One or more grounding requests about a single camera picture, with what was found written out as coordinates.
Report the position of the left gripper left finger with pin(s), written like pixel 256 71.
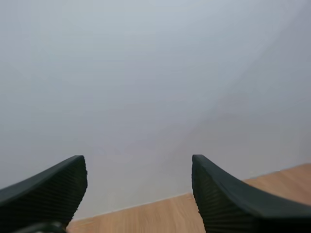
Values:
pixel 48 194

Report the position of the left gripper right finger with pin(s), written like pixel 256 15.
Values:
pixel 226 206

